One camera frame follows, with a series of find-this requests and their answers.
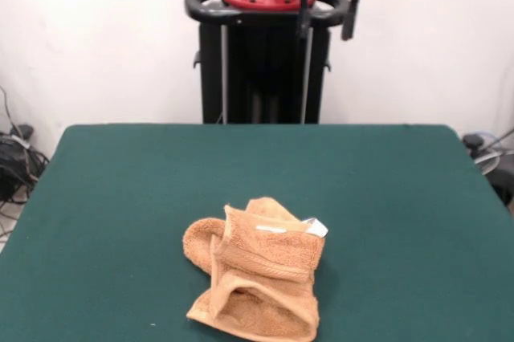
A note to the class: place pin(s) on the tan terry towel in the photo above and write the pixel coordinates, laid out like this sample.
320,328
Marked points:
265,253

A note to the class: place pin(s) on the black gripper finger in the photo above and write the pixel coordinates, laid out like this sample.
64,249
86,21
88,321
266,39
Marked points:
305,13
351,17

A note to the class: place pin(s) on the dark green table cloth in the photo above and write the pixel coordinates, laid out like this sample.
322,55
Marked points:
100,217

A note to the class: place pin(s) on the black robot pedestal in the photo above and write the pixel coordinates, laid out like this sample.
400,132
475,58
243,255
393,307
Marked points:
265,69

